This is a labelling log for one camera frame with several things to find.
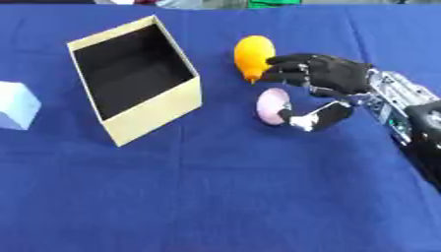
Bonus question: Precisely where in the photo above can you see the pink round toy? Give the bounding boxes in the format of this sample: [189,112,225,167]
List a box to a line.
[255,87,293,126]

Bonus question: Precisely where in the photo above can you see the tan cardboard box black inside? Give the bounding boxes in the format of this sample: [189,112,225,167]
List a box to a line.
[65,15,206,148]

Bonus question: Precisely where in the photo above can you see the pale blue block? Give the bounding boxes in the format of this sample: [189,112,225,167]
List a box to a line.
[0,81,43,131]

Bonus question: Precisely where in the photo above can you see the green object beyond table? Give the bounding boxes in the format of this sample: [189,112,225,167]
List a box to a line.
[246,0,303,9]

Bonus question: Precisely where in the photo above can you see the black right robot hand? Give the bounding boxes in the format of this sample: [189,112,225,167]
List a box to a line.
[260,52,376,133]

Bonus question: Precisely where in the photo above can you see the orange toy fruit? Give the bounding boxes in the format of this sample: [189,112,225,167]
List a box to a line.
[232,34,278,84]

